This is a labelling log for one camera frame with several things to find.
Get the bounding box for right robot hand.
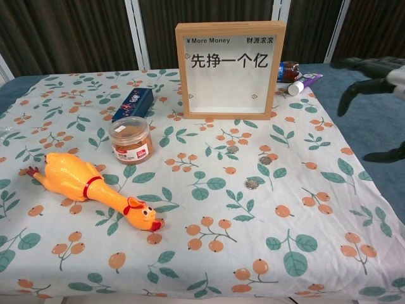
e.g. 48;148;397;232
328;56;405;164

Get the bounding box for dark slatted partition panel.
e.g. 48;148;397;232
332;0;405;63
139;0;344;70
0;0;140;79

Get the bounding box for purple toothpaste tube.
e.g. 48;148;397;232
287;73;324;96

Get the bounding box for small cola bottle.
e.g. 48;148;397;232
277;61;300;84

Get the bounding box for floral leaf print tablecloth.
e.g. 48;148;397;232
0;68;405;300

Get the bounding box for dark blue patterned box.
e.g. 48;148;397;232
111;87;155;124

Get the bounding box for clear jar brown contents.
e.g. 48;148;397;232
108;116;154;166

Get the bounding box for yellow rubber chicken toy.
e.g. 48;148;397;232
27;152;166;232

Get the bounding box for white partition frame post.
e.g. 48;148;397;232
0;52;15;80
325;0;352;63
124;0;152;70

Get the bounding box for wooden frame money box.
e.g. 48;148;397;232
175;21;287;121

